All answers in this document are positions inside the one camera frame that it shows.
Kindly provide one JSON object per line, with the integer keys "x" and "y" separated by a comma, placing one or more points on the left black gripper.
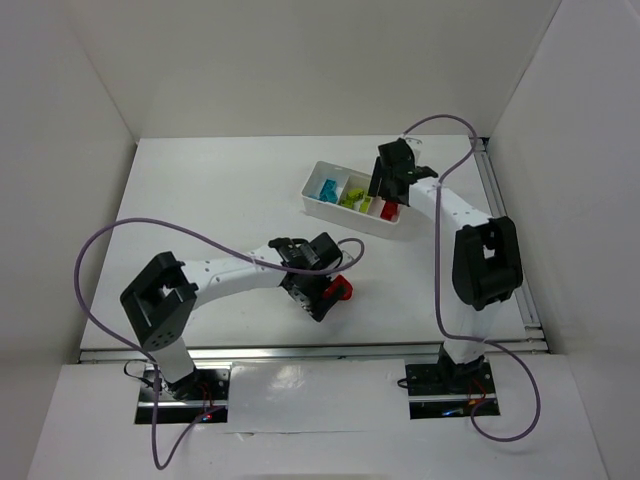
{"x": 316, "y": 302}

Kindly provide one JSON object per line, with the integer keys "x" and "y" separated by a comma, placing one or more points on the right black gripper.
{"x": 382, "y": 182}

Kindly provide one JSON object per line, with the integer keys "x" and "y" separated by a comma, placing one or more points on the red arch lego brick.
{"x": 339, "y": 288}

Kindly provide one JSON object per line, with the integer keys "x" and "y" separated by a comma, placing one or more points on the small red square lego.
{"x": 389, "y": 211}

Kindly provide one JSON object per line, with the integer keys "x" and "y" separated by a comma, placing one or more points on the small green lego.
{"x": 365, "y": 205}

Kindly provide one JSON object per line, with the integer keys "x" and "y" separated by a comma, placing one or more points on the white three-compartment tray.
{"x": 339, "y": 195}

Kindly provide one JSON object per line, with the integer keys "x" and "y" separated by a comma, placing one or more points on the cyan long lego upturned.
{"x": 329, "y": 184}

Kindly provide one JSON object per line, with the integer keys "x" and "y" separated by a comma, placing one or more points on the green long lego brick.
{"x": 348, "y": 203}

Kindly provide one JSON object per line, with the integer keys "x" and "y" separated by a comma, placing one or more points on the cyan curved lego brick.
{"x": 328, "y": 196}

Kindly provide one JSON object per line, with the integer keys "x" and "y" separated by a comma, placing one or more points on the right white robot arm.
{"x": 477, "y": 263}

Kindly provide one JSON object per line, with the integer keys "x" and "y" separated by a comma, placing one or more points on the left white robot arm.
{"x": 162, "y": 297}

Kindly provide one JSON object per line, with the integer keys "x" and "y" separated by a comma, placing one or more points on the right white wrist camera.
{"x": 415, "y": 145}

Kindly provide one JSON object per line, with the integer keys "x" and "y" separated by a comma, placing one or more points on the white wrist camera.
{"x": 350, "y": 258}
{"x": 415, "y": 145}

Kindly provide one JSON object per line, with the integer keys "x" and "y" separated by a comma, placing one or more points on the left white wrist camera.
{"x": 350, "y": 258}

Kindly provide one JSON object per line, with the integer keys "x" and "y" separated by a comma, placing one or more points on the aluminium rail right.
{"x": 507, "y": 269}

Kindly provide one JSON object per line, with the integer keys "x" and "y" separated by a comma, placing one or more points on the aluminium rail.
{"x": 300, "y": 352}
{"x": 507, "y": 269}

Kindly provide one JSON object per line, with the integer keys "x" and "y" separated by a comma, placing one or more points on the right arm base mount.
{"x": 439, "y": 391}

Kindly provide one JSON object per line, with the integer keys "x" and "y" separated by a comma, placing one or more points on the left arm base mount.
{"x": 208, "y": 397}

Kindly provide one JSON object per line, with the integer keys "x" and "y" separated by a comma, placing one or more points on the aluminium rail front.
{"x": 300, "y": 352}

